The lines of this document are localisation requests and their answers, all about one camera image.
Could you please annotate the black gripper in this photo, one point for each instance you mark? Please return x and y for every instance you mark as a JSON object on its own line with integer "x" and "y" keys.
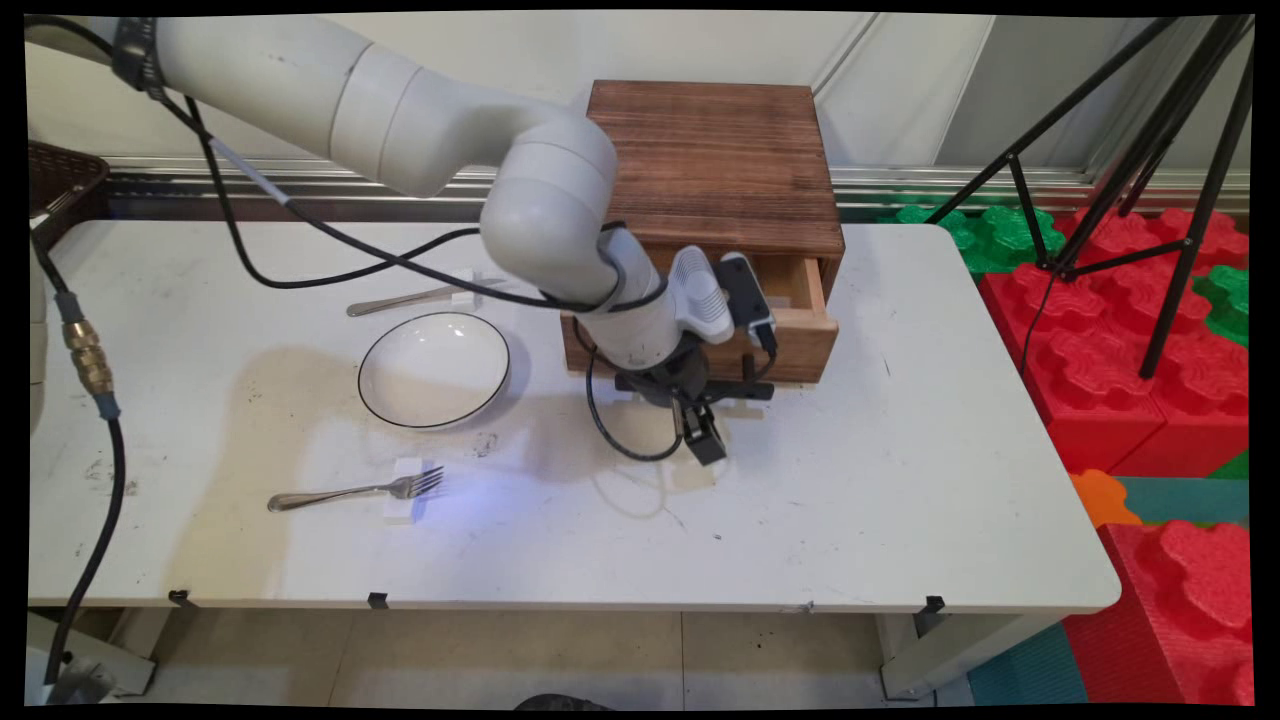
{"x": 672, "y": 375}

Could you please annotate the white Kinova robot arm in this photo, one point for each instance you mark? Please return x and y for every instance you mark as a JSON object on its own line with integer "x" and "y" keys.
{"x": 400, "y": 110}

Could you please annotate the white knife rest block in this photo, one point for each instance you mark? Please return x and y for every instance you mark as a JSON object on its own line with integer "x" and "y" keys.
{"x": 465, "y": 298}

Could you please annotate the brown wooden drawer cabinet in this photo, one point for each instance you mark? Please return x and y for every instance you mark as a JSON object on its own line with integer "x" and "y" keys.
{"x": 720, "y": 160}

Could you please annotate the white plate with black rim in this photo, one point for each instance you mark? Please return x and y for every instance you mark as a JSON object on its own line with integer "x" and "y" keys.
{"x": 430, "y": 370}

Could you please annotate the white fork rest block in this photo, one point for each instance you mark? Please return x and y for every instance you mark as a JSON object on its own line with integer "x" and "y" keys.
{"x": 400, "y": 512}

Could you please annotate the white table leg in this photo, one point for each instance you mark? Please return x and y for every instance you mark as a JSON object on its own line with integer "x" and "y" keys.
{"x": 950, "y": 655}
{"x": 100, "y": 650}

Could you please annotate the green foam block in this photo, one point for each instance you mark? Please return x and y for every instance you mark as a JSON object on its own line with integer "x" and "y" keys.
{"x": 1228, "y": 300}
{"x": 990, "y": 235}

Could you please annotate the silver fork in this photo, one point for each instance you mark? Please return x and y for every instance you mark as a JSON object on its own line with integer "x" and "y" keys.
{"x": 330, "y": 495}

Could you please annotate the orange foam piece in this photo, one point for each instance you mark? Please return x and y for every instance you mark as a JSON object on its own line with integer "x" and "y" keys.
{"x": 1100, "y": 498}

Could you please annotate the large red foam block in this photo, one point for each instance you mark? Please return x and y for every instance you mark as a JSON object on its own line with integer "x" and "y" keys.
{"x": 1100, "y": 340}

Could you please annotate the teal foam mat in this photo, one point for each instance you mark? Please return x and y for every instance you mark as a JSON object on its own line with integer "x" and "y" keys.
{"x": 1190, "y": 500}

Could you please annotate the black tripod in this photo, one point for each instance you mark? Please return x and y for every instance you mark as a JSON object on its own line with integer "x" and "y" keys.
{"x": 1195, "y": 220}

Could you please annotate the dark woven basket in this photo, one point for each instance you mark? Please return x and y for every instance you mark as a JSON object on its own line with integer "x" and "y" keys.
{"x": 60, "y": 175}

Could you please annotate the grey ribbed camera mount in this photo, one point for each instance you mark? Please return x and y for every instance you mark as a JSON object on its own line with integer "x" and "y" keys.
{"x": 700, "y": 295}

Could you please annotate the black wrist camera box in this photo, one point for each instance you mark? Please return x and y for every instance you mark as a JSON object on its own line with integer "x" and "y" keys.
{"x": 745, "y": 295}

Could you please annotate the metal window rail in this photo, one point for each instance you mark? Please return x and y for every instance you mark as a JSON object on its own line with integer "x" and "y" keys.
{"x": 300, "y": 180}

